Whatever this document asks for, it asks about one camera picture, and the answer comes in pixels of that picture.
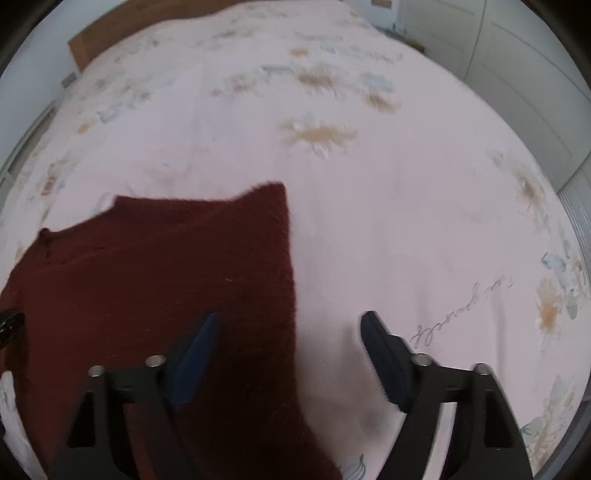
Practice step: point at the white wardrobe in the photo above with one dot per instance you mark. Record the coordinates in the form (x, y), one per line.
(508, 46)

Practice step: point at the wall socket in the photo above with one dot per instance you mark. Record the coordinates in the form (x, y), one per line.
(68, 80)

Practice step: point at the floral bed sheet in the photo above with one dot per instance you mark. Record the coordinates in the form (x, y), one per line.
(369, 207)

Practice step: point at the dark red knit sweater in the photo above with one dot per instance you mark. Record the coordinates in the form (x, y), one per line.
(161, 277)

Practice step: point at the wooden headboard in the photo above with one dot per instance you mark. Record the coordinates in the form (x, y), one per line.
(92, 41)

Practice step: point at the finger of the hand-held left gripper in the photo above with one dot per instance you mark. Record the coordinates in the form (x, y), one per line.
(10, 325)

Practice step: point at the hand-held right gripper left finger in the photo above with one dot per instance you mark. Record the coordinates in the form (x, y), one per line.
(198, 360)

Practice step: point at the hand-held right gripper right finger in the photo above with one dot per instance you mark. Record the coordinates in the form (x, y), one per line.
(383, 360)

